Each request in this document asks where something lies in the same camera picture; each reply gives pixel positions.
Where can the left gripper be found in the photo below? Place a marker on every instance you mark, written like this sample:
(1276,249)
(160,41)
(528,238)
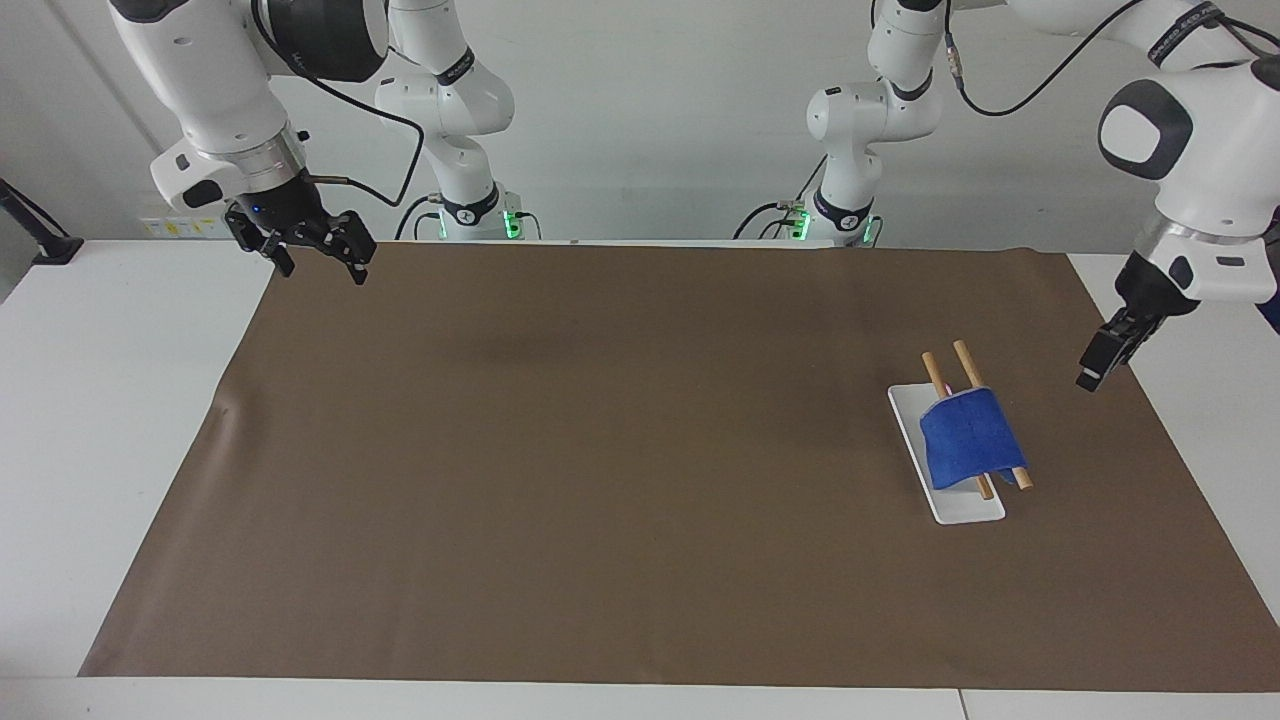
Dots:
(1150,288)

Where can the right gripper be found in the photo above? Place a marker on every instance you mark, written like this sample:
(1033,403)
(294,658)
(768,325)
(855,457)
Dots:
(283,203)

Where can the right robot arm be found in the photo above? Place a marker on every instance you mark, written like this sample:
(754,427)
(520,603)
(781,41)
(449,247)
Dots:
(215,90)

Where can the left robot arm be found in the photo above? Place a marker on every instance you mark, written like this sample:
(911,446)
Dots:
(1215,150)

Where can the blue towel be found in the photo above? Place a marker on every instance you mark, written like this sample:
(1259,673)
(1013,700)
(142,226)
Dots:
(968,440)

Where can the white power strip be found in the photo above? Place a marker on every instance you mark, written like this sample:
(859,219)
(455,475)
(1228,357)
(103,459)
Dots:
(180,227)

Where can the black stand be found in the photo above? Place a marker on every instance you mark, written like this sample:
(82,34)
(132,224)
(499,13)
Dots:
(45,243)

